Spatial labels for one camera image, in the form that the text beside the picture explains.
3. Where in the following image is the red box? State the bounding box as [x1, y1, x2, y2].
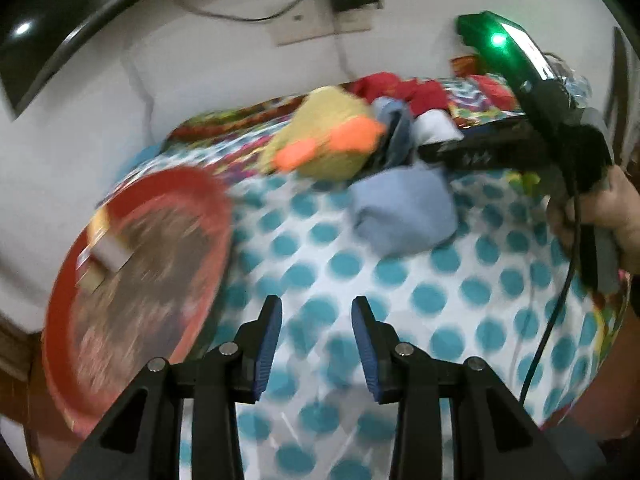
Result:
[470, 75, 517, 111]

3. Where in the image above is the red round tray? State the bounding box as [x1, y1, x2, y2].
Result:
[42, 167, 233, 436]

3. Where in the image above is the white folded cloth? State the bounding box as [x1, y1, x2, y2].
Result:
[85, 237, 133, 273]

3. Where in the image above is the yellow plush duck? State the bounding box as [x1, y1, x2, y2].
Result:
[260, 86, 388, 181]

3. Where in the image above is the plain red cloth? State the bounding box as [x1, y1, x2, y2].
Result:
[356, 74, 407, 102]

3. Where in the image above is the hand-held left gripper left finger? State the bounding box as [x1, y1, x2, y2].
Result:
[57, 294, 283, 480]

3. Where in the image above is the clear plastic bottle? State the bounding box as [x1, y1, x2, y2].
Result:
[545, 52, 593, 107]

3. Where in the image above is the black charger cable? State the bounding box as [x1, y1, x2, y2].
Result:
[169, 0, 332, 23]

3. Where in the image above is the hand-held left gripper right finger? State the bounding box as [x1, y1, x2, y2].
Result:
[351, 296, 576, 480]

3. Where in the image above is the brown wooden furniture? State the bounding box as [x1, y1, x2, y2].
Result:
[0, 312, 46, 386]

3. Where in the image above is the yellow box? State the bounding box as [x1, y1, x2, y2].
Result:
[87, 207, 113, 241]

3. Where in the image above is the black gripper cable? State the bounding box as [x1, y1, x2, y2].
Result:
[517, 180, 588, 406]

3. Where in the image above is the red foil packet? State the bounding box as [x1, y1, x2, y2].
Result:
[450, 55, 479, 77]

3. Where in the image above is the white plastic bag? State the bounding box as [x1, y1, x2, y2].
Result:
[415, 110, 462, 146]

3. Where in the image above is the white wall socket panel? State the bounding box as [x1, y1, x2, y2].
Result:
[270, 0, 373, 46]

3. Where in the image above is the light blue cloth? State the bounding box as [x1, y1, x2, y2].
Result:
[347, 165, 458, 256]

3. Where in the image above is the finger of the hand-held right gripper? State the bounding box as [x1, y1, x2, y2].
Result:
[417, 135, 548, 166]
[462, 117, 536, 141]

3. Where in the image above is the dark blue cloth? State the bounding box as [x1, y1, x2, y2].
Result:
[372, 97, 418, 168]

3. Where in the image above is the person's right hand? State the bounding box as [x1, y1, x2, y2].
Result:
[547, 165, 640, 273]

